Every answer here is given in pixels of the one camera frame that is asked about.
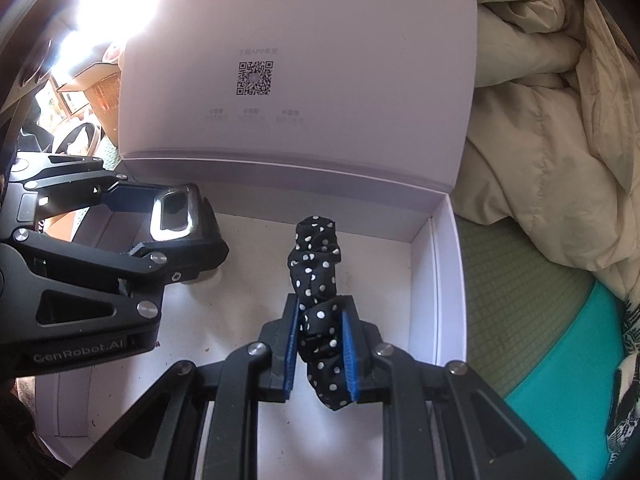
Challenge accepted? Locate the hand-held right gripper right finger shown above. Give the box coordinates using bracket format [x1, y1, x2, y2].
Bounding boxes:
[340, 296, 576, 480]

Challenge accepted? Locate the black and cream patterned scarf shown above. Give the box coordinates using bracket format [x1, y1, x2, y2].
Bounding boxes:
[605, 300, 640, 441]

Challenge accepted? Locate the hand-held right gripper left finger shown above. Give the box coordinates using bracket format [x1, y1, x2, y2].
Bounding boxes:
[60, 294, 302, 480]

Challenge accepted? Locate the small open cardboard box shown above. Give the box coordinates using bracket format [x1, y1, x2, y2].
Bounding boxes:
[55, 57, 123, 126]

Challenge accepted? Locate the green sofa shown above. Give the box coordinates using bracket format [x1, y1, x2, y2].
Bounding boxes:
[452, 212, 608, 401]

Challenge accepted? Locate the black polka dot scrunchie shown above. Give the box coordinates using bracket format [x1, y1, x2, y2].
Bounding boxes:
[286, 214, 358, 411]

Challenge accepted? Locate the small black square bottle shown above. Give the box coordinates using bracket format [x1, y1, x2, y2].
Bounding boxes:
[149, 183, 231, 286]

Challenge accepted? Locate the white gift box with lid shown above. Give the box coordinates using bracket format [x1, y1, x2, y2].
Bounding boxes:
[35, 0, 478, 466]

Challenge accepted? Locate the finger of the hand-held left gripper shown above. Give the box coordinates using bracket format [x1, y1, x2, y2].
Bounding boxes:
[0, 227, 222, 361]
[7, 156, 157, 223]

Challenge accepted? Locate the beige down jacket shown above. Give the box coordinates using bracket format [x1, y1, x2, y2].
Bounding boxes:
[462, 0, 640, 301]

